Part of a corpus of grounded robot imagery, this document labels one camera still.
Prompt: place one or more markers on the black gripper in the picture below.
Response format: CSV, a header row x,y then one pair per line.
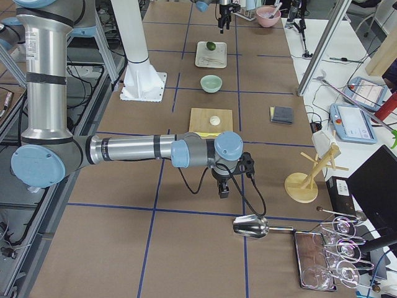
x,y
221,179
224,8

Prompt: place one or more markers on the white steamed bun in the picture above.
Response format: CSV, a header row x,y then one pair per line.
x,y
214,120

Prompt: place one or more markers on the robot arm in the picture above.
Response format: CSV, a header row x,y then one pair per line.
x,y
203,5
50,152

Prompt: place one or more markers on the pink bowl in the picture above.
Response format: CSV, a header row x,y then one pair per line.
x,y
266,17

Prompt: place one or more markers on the light green bowl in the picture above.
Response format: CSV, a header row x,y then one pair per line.
x,y
211,83

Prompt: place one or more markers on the green avocado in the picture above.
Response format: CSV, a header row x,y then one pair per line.
x,y
211,46

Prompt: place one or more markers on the dish rack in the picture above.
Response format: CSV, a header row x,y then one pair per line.
x,y
247,9

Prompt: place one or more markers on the beige bear serving tray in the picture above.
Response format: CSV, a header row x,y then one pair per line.
x,y
205,58

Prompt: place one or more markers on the metal scoop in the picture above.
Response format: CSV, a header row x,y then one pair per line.
x,y
256,226

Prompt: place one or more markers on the yellow plastic knife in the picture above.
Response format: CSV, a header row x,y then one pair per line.
x,y
208,134

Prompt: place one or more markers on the wooden cutting board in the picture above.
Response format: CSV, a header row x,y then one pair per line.
x,y
209,123

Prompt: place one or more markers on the wooden mug tree stand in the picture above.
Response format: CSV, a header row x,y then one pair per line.
x,y
301,187

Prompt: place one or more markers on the grey folded cloth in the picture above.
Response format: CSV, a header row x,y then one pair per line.
x,y
282,115

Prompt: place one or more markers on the black glass rack tray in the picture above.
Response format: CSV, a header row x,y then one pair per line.
x,y
309,252

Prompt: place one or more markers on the wine glass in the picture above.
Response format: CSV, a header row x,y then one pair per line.
x,y
318,278

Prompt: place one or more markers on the blue teach pendant near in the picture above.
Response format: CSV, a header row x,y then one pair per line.
x,y
352,124

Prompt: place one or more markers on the blue teach pendant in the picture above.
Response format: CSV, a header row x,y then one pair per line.
x,y
367,93
352,124

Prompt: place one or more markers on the black monitor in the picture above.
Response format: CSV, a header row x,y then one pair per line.
x,y
373,186

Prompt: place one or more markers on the blue teach pendant far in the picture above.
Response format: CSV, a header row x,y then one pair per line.
x,y
367,93

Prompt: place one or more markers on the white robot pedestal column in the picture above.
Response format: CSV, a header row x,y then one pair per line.
x,y
130,27

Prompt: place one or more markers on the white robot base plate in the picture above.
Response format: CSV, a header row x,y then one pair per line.
x,y
143,83

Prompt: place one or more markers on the aluminium frame post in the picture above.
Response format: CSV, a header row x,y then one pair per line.
x,y
336,17

